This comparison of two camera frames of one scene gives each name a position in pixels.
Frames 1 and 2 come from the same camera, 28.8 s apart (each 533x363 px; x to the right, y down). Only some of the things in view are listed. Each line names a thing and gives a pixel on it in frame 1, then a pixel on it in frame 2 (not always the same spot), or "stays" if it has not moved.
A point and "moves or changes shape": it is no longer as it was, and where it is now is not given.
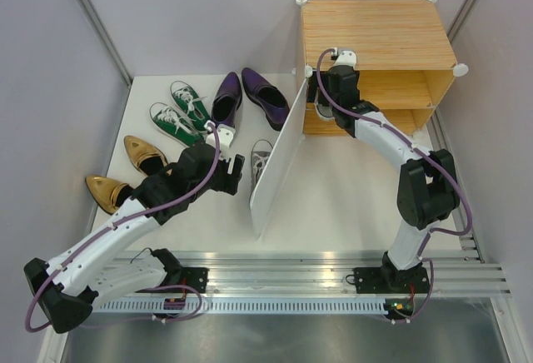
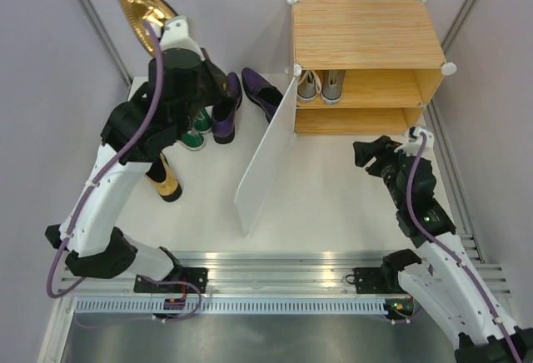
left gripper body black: [221, 181] -> [211, 92]
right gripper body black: [324, 83] -> [387, 163]
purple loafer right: [267, 96] stays
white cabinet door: [277, 166] -> [268, 159]
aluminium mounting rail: [332, 275] stays
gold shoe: [104, 191] moves or changes shape
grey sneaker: [323, 111] -> [308, 84]
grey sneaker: [260, 154] moves or changes shape
